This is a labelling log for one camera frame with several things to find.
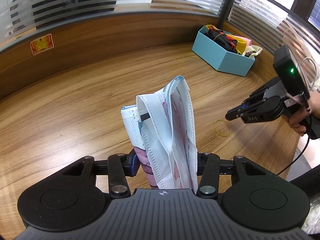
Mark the floral white shopping bag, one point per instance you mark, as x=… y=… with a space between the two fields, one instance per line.
x=162 y=130

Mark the black partition post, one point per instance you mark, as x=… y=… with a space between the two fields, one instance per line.
x=226 y=7

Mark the person's right hand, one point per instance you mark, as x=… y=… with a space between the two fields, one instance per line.
x=297 y=126

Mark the pile of folded colourful bags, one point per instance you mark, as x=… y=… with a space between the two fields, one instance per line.
x=225 y=38

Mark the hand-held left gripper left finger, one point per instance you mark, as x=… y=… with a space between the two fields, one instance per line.
x=133 y=166

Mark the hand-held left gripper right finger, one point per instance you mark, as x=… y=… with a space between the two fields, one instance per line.
x=202 y=165

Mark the yellow rubber band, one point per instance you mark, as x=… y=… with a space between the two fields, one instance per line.
x=215 y=127

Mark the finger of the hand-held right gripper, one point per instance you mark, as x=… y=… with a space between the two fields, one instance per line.
x=235 y=113
x=255 y=96

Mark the person's white quilted jacket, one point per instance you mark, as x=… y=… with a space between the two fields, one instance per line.
x=313 y=217

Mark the teal hexagonal box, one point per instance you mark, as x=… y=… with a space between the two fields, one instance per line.
x=220 y=57

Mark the red and yellow sticker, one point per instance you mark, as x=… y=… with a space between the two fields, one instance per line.
x=42 y=44

